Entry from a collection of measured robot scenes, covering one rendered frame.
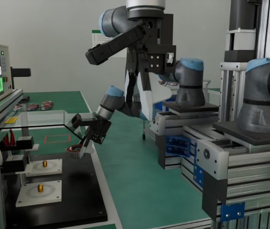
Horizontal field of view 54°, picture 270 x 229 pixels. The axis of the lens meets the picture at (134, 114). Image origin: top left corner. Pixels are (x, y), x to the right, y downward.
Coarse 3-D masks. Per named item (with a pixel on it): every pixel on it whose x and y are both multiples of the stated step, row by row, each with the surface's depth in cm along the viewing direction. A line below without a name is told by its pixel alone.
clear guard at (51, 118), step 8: (16, 112) 100; (24, 112) 100; (32, 112) 100; (40, 112) 100; (48, 112) 100; (56, 112) 100; (64, 112) 101; (0, 120) 87; (16, 120) 87; (24, 120) 87; (32, 120) 87; (40, 120) 87; (48, 120) 87; (56, 120) 87; (64, 120) 88; (0, 128) 78; (8, 128) 79; (16, 128) 79; (72, 128) 87; (80, 136) 86
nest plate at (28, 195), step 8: (24, 184) 103; (32, 184) 103; (48, 184) 103; (56, 184) 103; (24, 192) 98; (32, 192) 98; (40, 192) 98; (48, 192) 98; (56, 192) 98; (24, 200) 92; (32, 200) 92; (40, 200) 92; (48, 200) 92; (56, 200) 93
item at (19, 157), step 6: (12, 156) 95; (18, 156) 95; (24, 156) 95; (6, 162) 90; (12, 162) 91; (18, 162) 91; (24, 162) 93; (0, 168) 90; (6, 168) 90; (12, 168) 91; (18, 168) 91; (24, 168) 92; (30, 168) 95
